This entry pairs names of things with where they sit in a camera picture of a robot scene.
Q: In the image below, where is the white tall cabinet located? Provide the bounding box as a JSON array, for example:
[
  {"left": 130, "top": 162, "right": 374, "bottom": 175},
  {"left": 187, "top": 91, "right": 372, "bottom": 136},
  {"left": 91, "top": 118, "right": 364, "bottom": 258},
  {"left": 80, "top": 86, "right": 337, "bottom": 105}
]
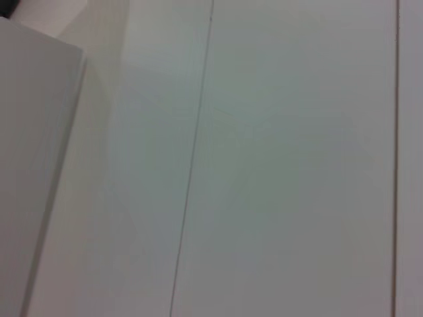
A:
[{"left": 0, "top": 15, "right": 87, "bottom": 317}]

